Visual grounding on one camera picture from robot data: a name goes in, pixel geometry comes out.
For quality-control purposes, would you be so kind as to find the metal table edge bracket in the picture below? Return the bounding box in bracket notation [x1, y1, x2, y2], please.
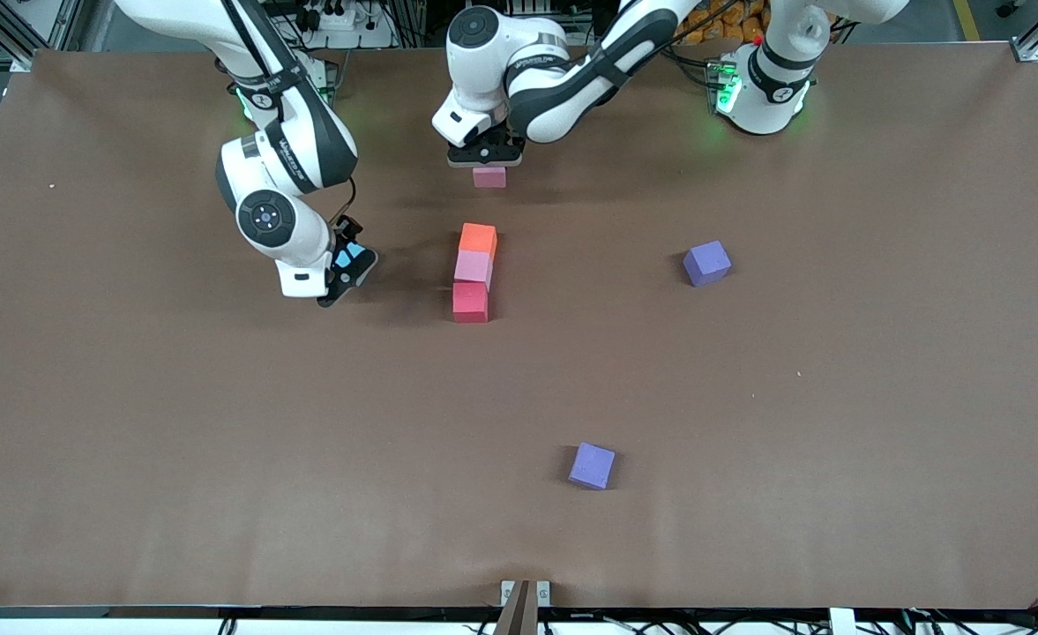
[501, 579, 552, 608]

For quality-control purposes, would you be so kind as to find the white power strip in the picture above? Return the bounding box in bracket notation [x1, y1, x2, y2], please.
[302, 0, 378, 32]

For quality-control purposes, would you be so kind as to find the orange foam cube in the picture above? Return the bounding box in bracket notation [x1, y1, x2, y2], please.
[459, 222, 499, 261]

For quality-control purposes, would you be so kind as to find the purple foam cube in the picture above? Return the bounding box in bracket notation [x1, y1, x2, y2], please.
[683, 240, 733, 288]
[568, 442, 616, 490]

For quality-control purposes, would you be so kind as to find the blue foam cube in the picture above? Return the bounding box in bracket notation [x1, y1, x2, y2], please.
[333, 242, 375, 274]

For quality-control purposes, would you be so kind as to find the red foam cube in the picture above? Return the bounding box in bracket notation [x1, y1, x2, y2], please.
[452, 281, 490, 325]

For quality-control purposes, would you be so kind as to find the pile of orange packets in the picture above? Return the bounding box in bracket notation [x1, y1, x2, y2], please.
[673, 0, 771, 47]

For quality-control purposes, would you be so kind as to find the brown wooden post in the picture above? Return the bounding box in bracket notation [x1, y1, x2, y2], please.
[494, 579, 539, 635]

